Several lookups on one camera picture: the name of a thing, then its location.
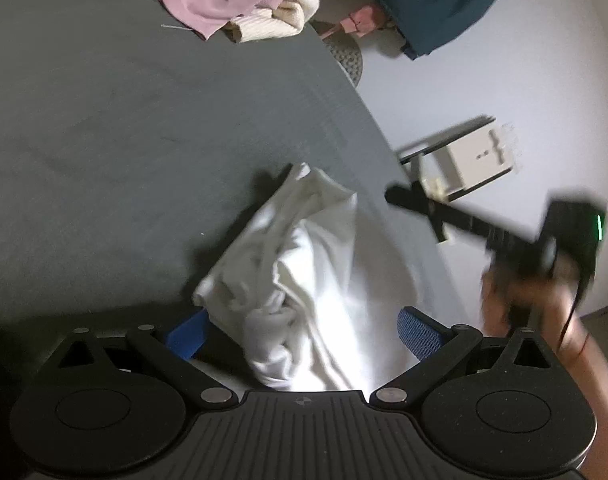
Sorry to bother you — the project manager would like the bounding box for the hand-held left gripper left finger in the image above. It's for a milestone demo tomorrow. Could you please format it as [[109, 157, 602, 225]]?
[[54, 309, 239, 413]]

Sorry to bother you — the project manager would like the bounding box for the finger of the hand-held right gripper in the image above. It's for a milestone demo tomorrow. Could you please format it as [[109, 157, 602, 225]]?
[[386, 184, 494, 246]]

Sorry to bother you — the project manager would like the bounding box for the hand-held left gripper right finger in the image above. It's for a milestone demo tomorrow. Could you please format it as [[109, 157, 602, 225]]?
[[370, 306, 554, 411]]

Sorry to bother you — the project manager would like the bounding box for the white shirt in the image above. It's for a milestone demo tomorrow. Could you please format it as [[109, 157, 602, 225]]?
[[191, 162, 419, 392]]

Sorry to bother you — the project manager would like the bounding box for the person's right forearm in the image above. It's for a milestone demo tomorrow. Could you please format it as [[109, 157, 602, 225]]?
[[558, 305, 608, 480]]

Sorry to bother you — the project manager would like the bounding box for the person's right hand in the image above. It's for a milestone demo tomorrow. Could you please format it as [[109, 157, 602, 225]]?
[[481, 265, 574, 341]]

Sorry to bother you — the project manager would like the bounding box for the beige and black chair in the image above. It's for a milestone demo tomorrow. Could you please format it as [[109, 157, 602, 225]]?
[[396, 116, 517, 211]]

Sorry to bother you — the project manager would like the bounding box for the salmon pink cloth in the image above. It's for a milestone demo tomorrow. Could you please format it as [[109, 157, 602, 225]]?
[[319, 4, 392, 40]]

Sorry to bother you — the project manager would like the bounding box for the dark teal jacket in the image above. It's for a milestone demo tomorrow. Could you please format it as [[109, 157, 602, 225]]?
[[346, 0, 544, 61]]

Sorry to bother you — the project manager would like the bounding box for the cream fluffy sweater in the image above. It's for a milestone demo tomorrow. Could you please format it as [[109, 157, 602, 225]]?
[[223, 0, 319, 43]]

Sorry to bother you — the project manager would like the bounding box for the black cable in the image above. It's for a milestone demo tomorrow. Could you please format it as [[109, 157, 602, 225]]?
[[558, 260, 597, 351]]

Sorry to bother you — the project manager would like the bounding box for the red string bracelet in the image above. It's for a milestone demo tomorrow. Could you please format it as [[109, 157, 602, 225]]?
[[568, 332, 592, 361]]

